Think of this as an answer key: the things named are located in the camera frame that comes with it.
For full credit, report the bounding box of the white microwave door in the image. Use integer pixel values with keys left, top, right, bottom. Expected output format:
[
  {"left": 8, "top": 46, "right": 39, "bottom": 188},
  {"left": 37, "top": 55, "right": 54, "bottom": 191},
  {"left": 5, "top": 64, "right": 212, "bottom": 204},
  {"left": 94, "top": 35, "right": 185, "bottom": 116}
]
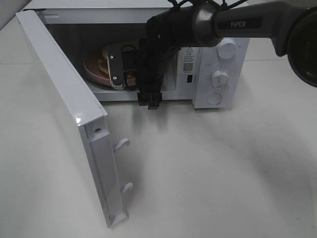
[{"left": 16, "top": 10, "right": 133, "bottom": 228}]

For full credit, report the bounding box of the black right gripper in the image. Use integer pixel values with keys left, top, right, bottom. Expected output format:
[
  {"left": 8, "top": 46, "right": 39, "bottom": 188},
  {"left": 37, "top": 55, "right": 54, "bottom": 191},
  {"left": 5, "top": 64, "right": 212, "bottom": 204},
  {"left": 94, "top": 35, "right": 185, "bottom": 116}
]
[{"left": 122, "top": 39, "right": 180, "bottom": 110}]

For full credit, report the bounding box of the pink round plate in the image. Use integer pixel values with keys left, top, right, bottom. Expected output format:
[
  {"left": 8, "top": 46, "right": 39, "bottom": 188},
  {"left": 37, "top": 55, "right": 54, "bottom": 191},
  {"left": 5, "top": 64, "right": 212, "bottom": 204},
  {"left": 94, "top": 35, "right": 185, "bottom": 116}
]
[{"left": 83, "top": 49, "right": 111, "bottom": 87}]

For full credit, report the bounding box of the white microwave oven body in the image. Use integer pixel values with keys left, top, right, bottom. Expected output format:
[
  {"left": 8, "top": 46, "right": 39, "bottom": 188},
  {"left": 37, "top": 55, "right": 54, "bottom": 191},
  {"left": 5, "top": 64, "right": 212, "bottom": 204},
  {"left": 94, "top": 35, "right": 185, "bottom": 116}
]
[{"left": 23, "top": 0, "right": 249, "bottom": 109}]

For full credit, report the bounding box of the upper white power knob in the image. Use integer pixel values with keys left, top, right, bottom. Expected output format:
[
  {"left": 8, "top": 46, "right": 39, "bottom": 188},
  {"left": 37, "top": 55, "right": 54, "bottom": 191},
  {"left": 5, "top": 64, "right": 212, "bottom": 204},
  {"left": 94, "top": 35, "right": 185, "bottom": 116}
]
[{"left": 216, "top": 38, "right": 237, "bottom": 60}]

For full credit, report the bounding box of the toast sandwich with lettuce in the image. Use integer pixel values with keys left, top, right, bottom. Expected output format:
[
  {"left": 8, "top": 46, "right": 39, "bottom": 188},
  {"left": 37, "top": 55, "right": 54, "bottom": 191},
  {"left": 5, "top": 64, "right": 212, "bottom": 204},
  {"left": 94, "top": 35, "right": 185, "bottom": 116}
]
[{"left": 98, "top": 42, "right": 138, "bottom": 88}]

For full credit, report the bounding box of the round white door-release button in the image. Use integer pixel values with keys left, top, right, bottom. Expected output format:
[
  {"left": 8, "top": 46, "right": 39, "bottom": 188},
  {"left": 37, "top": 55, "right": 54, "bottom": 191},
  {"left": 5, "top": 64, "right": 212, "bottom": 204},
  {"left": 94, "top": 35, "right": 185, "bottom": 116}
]
[{"left": 207, "top": 93, "right": 222, "bottom": 106}]

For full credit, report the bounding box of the white warning sticker QR code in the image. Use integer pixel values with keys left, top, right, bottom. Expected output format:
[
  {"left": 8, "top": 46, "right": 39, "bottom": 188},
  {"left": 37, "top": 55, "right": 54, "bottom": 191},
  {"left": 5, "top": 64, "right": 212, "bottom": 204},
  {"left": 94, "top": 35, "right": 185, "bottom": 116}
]
[{"left": 181, "top": 47, "right": 199, "bottom": 73}]

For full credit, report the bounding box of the white timer knob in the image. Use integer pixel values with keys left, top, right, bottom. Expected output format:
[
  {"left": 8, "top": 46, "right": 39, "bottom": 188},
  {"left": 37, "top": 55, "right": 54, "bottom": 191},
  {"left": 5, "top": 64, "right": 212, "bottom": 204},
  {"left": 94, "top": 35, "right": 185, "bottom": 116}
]
[{"left": 211, "top": 70, "right": 230, "bottom": 88}]

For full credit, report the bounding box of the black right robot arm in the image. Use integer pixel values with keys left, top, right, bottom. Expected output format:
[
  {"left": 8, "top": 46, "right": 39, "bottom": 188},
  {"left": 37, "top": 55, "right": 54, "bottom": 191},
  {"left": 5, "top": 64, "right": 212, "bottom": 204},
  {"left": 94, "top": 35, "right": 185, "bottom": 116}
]
[{"left": 135, "top": 0, "right": 317, "bottom": 110}]

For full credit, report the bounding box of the glass microwave turntable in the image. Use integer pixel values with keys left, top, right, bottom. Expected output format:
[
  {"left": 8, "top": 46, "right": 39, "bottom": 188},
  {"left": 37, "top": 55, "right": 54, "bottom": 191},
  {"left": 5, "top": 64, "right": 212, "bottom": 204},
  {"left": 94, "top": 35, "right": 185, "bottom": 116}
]
[{"left": 87, "top": 79, "right": 127, "bottom": 91}]

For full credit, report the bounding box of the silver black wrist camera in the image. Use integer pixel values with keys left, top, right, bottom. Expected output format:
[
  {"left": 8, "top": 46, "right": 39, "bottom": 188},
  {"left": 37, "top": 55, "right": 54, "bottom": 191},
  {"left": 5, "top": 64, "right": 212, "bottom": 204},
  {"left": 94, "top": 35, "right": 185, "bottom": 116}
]
[{"left": 107, "top": 46, "right": 125, "bottom": 90}]

